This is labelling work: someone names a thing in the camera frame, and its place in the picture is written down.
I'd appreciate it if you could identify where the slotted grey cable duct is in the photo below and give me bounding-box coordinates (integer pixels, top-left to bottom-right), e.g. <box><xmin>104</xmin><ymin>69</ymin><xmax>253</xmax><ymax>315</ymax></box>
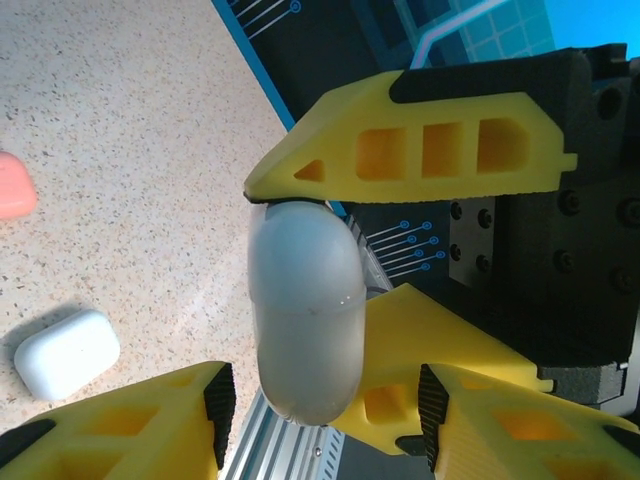
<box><xmin>294</xmin><ymin>424</ymin><xmax>351</xmax><ymax>480</ymax></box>

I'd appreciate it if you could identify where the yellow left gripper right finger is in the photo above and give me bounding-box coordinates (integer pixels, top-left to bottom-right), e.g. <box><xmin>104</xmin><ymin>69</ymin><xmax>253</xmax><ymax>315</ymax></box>
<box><xmin>418</xmin><ymin>362</ymin><xmax>640</xmax><ymax>480</ymax></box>

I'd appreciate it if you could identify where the white earbud charging case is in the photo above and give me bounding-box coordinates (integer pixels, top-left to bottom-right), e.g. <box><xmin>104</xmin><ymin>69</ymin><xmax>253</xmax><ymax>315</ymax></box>
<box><xmin>247</xmin><ymin>199</ymin><xmax>369</xmax><ymax>429</ymax></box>
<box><xmin>13</xmin><ymin>308</ymin><xmax>122</xmax><ymax>402</ymax></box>

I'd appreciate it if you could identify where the pink earbud charging case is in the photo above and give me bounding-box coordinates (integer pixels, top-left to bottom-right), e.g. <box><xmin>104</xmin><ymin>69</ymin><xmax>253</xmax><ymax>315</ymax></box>
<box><xmin>0</xmin><ymin>151</ymin><xmax>39</xmax><ymax>222</ymax></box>

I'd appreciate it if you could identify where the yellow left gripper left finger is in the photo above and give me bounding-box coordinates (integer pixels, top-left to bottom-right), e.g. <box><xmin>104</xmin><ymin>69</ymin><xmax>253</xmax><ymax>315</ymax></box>
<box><xmin>0</xmin><ymin>360</ymin><xmax>235</xmax><ymax>480</ymax></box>

